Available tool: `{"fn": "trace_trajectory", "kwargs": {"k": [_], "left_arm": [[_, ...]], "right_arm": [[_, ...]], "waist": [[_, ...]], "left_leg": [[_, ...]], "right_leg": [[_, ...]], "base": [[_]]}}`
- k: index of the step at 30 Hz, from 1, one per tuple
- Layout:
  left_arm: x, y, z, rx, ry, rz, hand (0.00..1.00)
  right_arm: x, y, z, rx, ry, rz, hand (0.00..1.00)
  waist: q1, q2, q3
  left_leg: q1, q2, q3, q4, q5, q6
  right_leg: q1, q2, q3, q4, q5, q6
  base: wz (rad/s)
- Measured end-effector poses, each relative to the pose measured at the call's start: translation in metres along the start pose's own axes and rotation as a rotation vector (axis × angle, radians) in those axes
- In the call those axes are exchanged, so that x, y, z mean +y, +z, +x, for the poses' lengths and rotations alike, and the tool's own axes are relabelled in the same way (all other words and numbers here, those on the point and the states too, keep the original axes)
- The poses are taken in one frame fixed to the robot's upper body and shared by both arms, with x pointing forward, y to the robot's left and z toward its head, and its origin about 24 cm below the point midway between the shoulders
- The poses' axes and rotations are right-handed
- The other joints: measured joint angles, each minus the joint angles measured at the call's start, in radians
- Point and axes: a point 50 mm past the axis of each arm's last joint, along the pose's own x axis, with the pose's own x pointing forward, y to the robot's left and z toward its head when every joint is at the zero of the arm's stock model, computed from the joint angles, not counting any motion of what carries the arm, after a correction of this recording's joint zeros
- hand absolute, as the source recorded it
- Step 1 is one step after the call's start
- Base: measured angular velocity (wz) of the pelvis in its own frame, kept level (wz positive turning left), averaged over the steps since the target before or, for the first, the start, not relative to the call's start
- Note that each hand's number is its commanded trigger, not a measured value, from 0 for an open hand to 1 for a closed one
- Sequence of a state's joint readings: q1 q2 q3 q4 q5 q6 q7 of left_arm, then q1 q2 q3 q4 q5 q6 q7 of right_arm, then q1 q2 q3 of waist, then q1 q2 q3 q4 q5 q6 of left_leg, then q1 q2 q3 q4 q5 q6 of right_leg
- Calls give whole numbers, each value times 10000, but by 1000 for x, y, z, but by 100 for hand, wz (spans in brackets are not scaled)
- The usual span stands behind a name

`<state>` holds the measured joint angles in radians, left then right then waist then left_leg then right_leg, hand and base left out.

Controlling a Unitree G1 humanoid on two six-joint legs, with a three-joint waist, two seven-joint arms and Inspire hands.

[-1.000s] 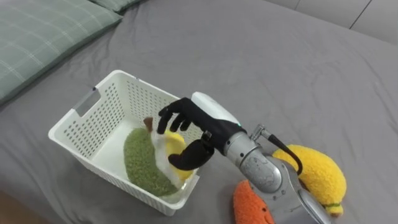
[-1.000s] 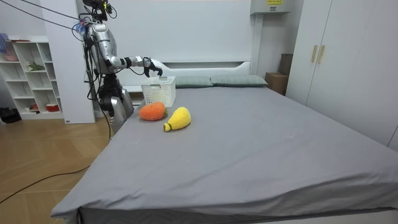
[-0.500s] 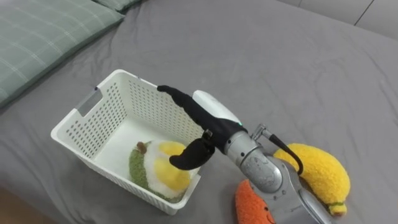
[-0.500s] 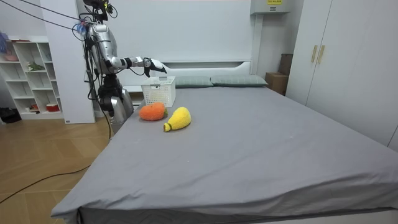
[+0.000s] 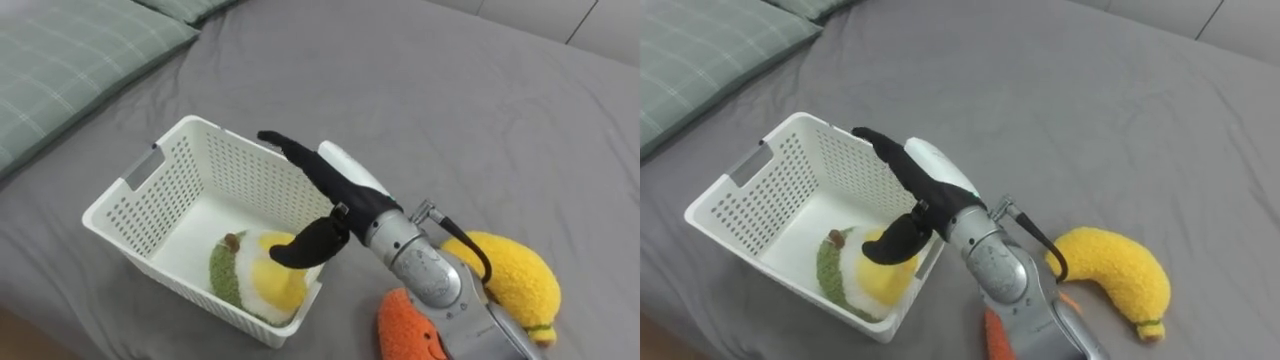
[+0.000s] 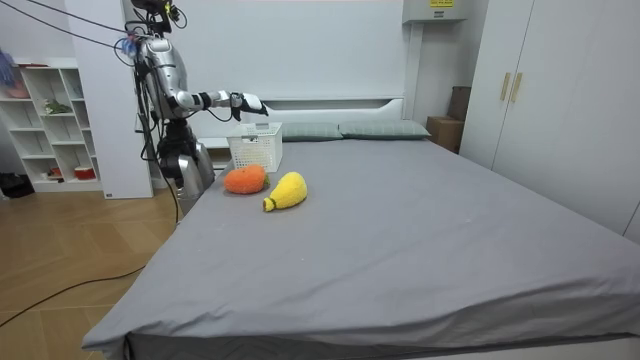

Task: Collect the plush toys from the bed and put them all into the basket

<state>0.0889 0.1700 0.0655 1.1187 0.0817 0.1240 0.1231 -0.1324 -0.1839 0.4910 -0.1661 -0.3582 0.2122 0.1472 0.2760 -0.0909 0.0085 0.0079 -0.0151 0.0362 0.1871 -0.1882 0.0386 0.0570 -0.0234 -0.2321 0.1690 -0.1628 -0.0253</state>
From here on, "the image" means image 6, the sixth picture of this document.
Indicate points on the light cardboard box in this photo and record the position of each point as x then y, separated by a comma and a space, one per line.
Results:
444, 132

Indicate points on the robot legs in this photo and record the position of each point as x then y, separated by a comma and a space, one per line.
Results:
188, 170

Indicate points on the dark brown cardboard box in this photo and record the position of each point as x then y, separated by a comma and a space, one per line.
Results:
459, 102

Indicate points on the black bag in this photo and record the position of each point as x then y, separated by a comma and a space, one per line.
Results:
16, 185

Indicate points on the robot body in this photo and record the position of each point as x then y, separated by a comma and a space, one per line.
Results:
150, 75

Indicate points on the blue duster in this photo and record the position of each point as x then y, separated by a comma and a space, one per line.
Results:
6, 67

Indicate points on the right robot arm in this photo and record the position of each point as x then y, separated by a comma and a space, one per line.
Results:
210, 100

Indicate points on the white bedside table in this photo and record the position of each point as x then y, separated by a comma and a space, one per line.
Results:
215, 144

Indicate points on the grey wall box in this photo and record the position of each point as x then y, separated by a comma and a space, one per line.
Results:
432, 11

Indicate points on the pink bowl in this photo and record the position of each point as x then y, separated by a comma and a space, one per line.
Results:
19, 92

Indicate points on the orange fruit soft toy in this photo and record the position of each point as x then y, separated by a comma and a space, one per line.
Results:
245, 180

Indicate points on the white open shelf unit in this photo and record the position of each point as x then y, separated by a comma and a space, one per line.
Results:
60, 145

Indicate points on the grey-green pillow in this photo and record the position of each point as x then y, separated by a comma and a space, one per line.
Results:
382, 129
311, 131

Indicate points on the yellow pear soft toy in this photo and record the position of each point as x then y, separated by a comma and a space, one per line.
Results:
289, 191

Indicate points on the grey bed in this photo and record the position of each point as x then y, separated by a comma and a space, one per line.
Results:
400, 225

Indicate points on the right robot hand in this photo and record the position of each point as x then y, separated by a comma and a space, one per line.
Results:
251, 103

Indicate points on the green plant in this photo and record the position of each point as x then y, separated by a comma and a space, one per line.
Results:
56, 107

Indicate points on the white wardrobe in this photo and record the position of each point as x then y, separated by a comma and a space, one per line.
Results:
560, 110

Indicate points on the white plastic basket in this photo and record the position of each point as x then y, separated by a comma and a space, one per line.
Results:
255, 147

